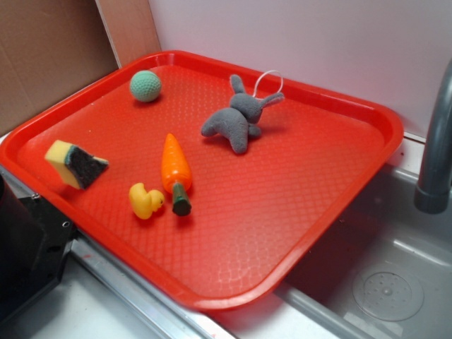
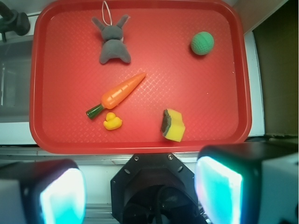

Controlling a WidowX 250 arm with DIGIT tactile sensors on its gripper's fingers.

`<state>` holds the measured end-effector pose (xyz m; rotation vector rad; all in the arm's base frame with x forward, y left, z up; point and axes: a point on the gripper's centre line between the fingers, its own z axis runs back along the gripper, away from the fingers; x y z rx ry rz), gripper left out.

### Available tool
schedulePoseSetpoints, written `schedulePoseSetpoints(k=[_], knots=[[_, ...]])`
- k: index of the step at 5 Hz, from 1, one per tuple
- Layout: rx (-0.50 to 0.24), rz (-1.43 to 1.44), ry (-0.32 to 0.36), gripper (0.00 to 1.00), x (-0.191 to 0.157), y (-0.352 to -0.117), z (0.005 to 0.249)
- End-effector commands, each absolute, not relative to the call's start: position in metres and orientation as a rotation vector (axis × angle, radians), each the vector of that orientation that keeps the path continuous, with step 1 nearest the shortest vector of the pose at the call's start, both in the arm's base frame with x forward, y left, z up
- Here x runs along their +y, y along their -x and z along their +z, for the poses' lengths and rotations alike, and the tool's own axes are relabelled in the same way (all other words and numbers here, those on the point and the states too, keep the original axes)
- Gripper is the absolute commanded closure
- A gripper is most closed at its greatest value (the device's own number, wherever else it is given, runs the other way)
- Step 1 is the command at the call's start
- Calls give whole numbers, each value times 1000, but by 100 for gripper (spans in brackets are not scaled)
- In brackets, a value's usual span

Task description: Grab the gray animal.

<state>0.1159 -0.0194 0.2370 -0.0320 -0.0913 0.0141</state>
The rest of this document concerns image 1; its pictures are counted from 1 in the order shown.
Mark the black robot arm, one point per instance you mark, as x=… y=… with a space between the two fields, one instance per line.
x=35 y=240

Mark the red plastic tray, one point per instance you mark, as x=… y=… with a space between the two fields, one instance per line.
x=253 y=216

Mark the gray plush bunny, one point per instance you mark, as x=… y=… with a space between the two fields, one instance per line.
x=238 y=122

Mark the orange toy carrot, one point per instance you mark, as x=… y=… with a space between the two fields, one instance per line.
x=176 y=175

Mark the yellow rubber duck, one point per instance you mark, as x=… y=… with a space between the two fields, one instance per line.
x=144 y=203

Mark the green foam golf ball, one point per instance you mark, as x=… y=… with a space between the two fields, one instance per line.
x=145 y=86

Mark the yellow and green sponge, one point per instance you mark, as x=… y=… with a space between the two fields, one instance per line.
x=76 y=167

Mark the gray toy sink basin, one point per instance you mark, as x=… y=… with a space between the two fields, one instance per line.
x=382 y=270

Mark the gray sink faucet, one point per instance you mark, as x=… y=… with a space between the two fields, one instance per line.
x=434 y=183

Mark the brown cardboard panel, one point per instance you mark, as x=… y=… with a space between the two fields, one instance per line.
x=52 y=49

